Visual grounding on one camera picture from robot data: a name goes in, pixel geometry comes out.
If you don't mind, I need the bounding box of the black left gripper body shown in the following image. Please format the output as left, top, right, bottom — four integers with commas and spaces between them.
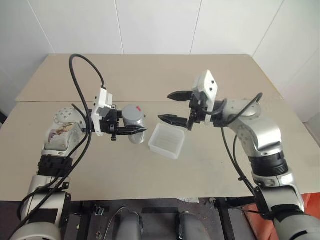
101, 104, 126, 142

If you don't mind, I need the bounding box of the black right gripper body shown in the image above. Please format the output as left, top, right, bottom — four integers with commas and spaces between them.
186, 92, 213, 132

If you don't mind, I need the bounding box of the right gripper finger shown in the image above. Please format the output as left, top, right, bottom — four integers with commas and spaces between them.
157, 113, 189, 128
166, 90, 195, 103

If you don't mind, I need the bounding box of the silver jar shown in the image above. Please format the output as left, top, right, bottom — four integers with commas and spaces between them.
123, 117, 147, 145

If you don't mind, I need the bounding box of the grey jar lid red mark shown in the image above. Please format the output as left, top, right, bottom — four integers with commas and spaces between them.
121, 104, 146, 126

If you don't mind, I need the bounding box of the white translucent plastic box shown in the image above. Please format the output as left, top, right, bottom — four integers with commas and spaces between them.
147, 122, 186, 160

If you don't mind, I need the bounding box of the crumpled paper scrap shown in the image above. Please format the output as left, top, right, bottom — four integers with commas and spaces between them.
177, 197, 200, 204

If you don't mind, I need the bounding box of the small metal clip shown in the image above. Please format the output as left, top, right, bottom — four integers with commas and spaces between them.
93, 204, 106, 216

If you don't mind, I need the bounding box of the dark rounded shape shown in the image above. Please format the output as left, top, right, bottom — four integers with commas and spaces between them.
117, 212, 143, 240

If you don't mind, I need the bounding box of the black base platform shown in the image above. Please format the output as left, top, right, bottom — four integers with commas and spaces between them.
0, 194, 276, 240

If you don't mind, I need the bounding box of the orange cloth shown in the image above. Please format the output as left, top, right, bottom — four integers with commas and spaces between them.
243, 193, 320, 240

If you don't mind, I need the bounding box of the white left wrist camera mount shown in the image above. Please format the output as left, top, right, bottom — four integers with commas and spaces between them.
90, 86, 114, 137

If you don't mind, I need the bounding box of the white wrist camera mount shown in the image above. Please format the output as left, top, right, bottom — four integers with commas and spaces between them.
191, 69, 219, 126
90, 86, 114, 137

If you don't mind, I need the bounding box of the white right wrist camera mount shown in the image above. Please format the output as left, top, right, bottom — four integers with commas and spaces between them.
191, 69, 219, 126

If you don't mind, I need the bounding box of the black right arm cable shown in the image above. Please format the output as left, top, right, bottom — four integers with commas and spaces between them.
206, 92, 272, 221

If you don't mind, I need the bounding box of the thin white cable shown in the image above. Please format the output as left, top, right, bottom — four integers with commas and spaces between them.
102, 206, 131, 240

